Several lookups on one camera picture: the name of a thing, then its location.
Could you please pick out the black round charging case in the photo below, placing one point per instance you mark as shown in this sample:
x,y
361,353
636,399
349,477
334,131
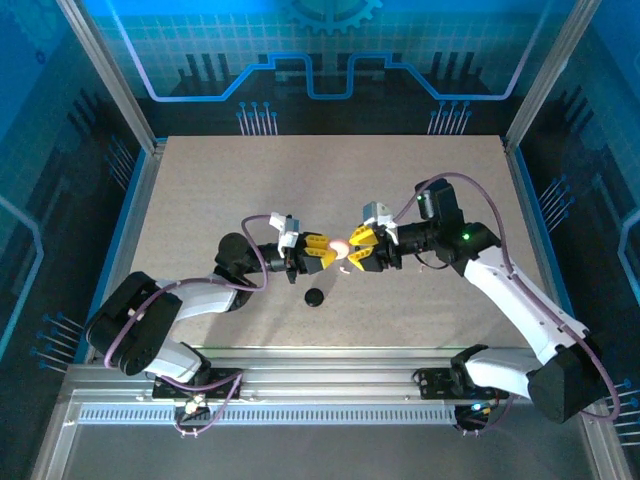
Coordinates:
x,y
314,297

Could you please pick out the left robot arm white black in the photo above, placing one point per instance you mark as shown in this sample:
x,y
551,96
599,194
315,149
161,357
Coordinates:
x,y
200,300

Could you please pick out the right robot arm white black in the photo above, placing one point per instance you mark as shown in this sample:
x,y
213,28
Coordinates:
x,y
520,305

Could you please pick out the blue-edged aluminium side rail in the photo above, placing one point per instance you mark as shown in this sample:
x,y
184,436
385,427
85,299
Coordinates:
x,y
119,250
534,225

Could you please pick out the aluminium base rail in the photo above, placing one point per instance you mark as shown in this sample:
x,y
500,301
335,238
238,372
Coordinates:
x,y
325,370

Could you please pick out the aluminium frame post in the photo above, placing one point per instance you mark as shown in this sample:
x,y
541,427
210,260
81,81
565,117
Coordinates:
x,y
114,75
549,75

